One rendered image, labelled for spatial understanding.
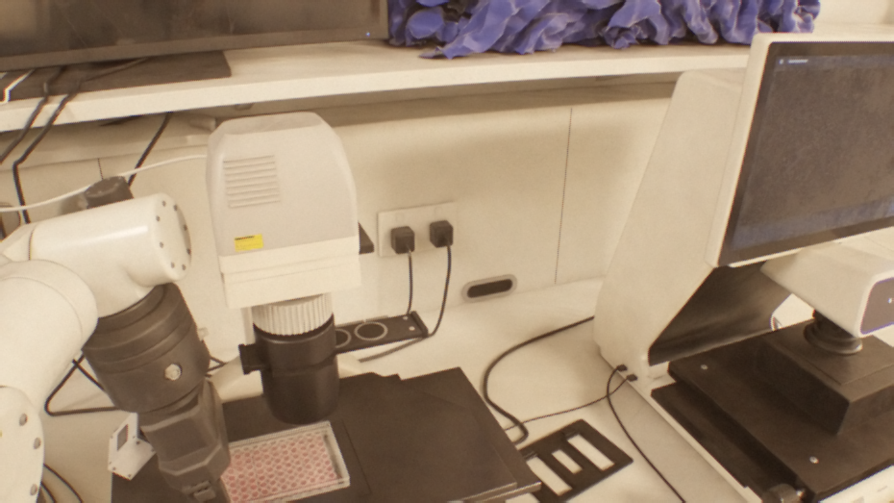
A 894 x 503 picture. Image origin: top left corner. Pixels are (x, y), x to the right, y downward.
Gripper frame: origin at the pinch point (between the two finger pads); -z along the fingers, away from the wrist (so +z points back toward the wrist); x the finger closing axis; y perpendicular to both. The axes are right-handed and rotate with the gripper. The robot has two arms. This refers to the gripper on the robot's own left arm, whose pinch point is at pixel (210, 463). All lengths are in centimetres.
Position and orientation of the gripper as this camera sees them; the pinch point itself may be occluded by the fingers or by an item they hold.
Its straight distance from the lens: 65.2
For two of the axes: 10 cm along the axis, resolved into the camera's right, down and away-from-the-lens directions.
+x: -3.7, -4.2, 8.3
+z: -1.8, -8.4, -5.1
